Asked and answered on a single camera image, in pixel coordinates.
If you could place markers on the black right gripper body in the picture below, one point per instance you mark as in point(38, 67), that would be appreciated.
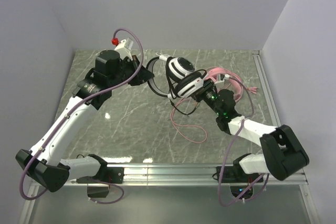
point(205, 87)

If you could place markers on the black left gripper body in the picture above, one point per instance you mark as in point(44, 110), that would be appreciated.
point(135, 70)

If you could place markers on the white and black headphones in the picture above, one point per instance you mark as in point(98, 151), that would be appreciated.
point(182, 77)

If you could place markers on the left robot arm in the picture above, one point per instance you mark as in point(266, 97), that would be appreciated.
point(44, 161)

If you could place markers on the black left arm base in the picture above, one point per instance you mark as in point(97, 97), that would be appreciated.
point(99, 188)

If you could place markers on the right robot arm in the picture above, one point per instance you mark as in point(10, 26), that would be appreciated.
point(282, 153)

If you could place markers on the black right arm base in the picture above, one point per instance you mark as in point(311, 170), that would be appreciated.
point(234, 175)

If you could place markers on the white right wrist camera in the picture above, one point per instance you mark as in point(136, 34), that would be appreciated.
point(221, 78)

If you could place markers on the aluminium right side rail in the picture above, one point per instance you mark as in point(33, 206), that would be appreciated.
point(266, 88)

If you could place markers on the aluminium rail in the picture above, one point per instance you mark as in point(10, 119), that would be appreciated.
point(182, 175)
point(266, 88)

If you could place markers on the aluminium front rail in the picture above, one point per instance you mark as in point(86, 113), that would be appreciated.
point(182, 175)

